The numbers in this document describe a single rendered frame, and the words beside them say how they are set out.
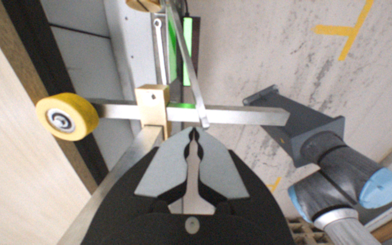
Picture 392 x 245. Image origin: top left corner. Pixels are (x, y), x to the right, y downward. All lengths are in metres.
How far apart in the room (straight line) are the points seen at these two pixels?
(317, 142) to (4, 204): 1.19
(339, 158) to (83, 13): 0.98
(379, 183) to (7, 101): 0.95
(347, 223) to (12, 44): 0.92
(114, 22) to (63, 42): 0.18
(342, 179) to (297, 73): 0.92
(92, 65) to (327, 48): 1.53
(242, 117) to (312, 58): 1.23
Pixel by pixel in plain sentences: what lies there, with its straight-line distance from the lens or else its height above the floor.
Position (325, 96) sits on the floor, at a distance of 1.67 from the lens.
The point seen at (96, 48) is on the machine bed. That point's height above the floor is 0.69.
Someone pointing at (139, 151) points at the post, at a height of 0.94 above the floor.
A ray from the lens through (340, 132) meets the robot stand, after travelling 0.92.
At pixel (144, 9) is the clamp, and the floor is 0.84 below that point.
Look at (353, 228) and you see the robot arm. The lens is 0.72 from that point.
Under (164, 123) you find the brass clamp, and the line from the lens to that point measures 0.24.
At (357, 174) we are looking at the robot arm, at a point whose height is 0.81.
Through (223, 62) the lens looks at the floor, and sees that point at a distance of 1.10.
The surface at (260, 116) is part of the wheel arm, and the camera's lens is 0.27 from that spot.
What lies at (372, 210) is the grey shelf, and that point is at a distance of 3.27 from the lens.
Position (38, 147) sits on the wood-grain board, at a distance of 0.39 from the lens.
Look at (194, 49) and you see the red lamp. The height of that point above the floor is 0.70.
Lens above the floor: 1.07
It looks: 62 degrees down
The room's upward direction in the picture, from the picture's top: 180 degrees clockwise
